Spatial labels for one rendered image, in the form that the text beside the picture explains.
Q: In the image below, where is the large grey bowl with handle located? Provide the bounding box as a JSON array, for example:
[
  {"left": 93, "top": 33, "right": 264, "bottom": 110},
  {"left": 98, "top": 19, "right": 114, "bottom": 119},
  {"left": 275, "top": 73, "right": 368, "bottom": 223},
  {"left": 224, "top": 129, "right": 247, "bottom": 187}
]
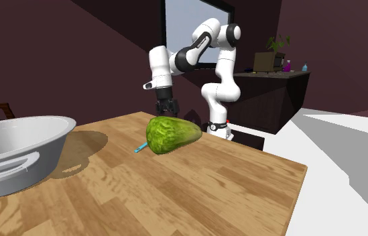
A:
[{"left": 0, "top": 115, "right": 77, "bottom": 200}]

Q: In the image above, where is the dark robot stand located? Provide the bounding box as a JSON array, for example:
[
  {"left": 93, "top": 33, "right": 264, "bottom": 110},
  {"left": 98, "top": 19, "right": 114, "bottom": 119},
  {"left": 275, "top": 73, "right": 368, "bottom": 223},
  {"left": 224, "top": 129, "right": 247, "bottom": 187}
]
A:
[{"left": 228, "top": 124, "right": 265, "bottom": 152}]

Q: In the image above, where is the blue pen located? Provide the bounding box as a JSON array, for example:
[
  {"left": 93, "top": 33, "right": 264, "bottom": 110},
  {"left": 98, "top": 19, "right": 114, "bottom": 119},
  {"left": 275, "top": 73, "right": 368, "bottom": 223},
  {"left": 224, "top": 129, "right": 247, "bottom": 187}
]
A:
[{"left": 133, "top": 142, "right": 149, "bottom": 154}]

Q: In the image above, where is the window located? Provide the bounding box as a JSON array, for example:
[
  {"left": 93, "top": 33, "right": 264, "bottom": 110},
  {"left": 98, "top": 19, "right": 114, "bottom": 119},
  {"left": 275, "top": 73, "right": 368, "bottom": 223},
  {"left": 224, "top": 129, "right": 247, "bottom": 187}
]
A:
[{"left": 160, "top": 0, "right": 236, "bottom": 70}]

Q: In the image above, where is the dark counter cabinet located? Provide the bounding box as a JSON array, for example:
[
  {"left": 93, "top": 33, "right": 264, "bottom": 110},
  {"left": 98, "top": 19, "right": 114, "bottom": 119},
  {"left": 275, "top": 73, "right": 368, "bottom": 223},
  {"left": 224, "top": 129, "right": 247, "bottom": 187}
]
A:
[{"left": 224, "top": 34, "right": 312, "bottom": 135}]

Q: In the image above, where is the green cabbage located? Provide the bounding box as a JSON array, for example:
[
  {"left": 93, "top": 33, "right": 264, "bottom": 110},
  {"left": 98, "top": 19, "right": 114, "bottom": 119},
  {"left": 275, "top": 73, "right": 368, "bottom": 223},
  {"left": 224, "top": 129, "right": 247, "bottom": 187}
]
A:
[{"left": 145, "top": 115, "right": 203, "bottom": 155}]

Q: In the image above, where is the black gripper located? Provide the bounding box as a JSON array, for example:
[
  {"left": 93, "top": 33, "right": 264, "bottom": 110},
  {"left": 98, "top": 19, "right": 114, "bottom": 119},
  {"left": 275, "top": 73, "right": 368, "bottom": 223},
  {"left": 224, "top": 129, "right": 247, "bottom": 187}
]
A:
[{"left": 156, "top": 86, "right": 180, "bottom": 118}]

